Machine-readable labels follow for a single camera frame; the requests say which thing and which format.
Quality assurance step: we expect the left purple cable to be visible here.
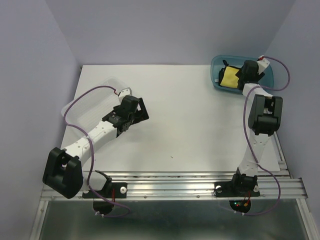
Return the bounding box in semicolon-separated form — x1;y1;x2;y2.
62;85;132;219

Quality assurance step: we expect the purple cable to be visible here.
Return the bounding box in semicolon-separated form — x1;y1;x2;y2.
233;56;291;217
62;85;132;219

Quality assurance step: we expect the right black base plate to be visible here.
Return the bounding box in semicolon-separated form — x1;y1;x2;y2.
213;173;261;198

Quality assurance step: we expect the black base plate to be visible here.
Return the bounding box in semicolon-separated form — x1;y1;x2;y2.
213;173;261;198
80;170;128;199

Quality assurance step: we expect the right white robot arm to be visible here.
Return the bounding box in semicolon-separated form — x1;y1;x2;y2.
230;56;283;195

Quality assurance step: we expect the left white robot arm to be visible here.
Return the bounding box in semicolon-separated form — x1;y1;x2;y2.
42;95;149;199

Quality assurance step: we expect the teal plastic tub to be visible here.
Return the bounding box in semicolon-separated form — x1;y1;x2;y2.
210;55;274;95

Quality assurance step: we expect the white plastic basket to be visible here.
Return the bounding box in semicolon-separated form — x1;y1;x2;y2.
61;77;129;132

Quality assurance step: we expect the yellow towel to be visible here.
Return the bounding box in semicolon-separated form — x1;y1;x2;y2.
218;59;241;89

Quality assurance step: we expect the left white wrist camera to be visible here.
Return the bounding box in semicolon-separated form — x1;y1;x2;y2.
118;87;132;99

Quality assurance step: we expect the aluminium mounting rail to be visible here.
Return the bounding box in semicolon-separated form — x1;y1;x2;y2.
39;171;310;202

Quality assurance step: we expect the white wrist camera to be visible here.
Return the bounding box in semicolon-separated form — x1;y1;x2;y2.
256;55;270;75
118;87;132;99

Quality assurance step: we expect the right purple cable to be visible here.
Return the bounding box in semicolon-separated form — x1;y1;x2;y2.
233;56;291;217

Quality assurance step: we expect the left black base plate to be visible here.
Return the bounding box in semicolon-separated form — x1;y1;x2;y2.
80;170;128;199

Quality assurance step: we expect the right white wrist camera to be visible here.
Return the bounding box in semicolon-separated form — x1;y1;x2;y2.
256;55;270;75

